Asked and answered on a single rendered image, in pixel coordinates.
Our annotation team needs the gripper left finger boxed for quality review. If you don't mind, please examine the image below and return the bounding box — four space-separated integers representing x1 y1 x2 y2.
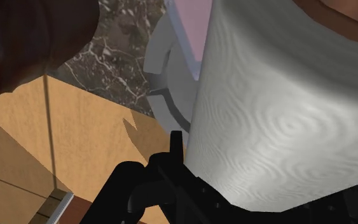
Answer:
79 130 210 224

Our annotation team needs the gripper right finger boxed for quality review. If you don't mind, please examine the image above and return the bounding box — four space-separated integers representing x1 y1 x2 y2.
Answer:
308 178 358 224

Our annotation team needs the dark brown round object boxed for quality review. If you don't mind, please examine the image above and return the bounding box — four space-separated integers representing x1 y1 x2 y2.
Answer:
0 0 101 109

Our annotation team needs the tan wooden furniture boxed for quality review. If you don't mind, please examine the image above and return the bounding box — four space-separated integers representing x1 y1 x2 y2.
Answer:
0 74 186 224

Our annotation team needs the pink panel with pale edge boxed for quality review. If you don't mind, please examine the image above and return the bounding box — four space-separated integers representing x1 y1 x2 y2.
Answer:
165 0 214 81

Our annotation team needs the white paper roll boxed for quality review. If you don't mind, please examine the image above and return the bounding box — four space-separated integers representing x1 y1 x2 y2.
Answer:
184 0 358 213

